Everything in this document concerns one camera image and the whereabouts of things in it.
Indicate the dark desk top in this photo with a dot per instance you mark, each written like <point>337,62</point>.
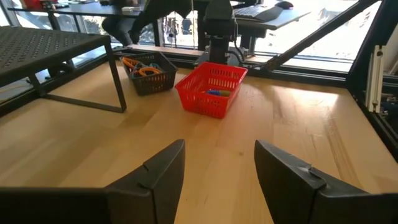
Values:
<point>292,18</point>

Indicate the person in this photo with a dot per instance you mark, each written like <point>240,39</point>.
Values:
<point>124,28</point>

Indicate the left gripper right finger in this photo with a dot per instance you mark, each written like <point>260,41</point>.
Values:
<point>295,193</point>

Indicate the dark computer mouse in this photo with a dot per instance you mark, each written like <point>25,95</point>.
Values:
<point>284,4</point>

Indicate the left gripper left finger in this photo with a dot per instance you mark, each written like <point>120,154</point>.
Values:
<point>155,193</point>

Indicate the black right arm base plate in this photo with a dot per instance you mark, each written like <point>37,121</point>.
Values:
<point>202,60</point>

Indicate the red container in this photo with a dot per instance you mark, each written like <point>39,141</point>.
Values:
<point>32,3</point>

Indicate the black mesh shelf riser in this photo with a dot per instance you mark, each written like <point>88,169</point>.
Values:
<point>46,49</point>

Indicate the silver metal bracket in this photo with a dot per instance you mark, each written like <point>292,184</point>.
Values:
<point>374,81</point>

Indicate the black plastic basket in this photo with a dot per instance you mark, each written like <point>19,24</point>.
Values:
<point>155,85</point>

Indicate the blue rubber band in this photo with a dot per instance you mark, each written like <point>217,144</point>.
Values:
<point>155,66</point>

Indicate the black keyboard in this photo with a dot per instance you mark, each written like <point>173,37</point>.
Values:
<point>258,12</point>

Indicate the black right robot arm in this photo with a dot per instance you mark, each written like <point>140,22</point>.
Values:
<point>219,18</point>

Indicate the red plastic basket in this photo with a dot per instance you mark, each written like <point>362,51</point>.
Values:
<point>202,99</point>

